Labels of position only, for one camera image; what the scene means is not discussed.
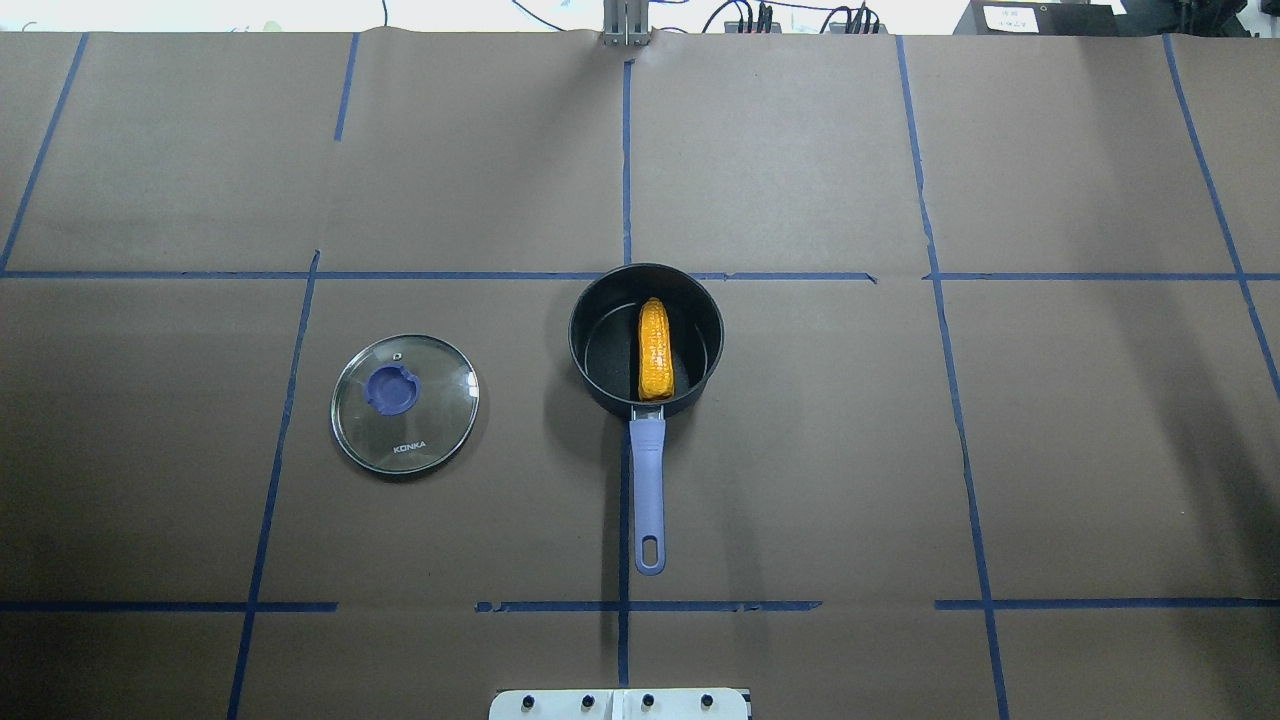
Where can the black power strip with plugs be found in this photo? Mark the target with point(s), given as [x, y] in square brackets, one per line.
[764, 18]

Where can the grey metal bracket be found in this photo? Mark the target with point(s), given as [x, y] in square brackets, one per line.
[626, 23]

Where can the dark pot with purple handle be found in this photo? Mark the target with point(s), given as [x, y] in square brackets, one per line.
[602, 336]

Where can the yellow toy corn cob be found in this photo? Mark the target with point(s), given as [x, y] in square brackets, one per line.
[656, 370]

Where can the black box with white label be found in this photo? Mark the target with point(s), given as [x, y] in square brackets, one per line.
[1042, 18]

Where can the glass lid with purple knob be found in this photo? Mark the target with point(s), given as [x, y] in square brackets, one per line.
[404, 405]

